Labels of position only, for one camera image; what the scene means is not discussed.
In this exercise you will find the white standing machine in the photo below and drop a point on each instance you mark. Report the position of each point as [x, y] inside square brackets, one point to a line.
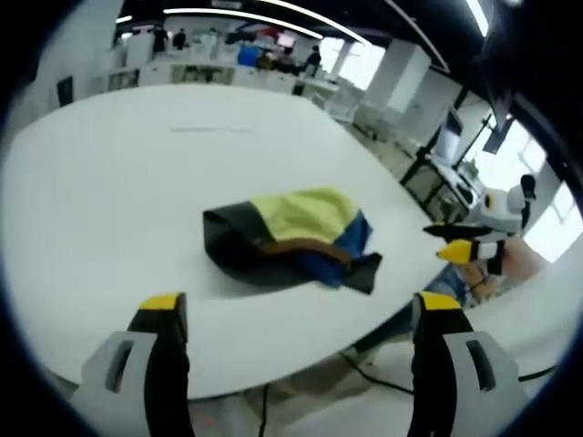
[450, 134]

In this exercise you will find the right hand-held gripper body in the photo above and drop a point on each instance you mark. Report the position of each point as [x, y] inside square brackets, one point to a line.
[498, 214]

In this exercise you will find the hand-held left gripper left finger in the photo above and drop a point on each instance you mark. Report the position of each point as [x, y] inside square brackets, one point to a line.
[164, 378]

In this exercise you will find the person's jeans leg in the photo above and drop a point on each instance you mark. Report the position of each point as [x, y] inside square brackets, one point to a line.
[448, 284]

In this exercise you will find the white low cabinet row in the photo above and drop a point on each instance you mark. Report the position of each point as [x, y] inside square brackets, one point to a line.
[200, 73]

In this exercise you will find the blue box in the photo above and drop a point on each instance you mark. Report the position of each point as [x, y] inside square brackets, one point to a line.
[247, 56]

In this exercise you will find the multicolour garment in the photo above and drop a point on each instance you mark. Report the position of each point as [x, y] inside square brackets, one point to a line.
[296, 218]

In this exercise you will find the black frame table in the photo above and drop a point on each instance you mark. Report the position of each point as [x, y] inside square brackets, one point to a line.
[426, 179]

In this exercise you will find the hanging black monitor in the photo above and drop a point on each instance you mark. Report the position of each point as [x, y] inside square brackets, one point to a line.
[498, 134]

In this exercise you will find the long ceiling light strip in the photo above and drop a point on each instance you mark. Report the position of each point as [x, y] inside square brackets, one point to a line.
[255, 18]

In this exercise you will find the short ceiling light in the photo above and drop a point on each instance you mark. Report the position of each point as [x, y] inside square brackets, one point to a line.
[477, 16]

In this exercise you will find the black wall panel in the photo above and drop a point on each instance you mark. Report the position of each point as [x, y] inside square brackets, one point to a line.
[64, 91]

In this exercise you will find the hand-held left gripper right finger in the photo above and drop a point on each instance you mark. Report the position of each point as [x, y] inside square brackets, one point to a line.
[437, 378]

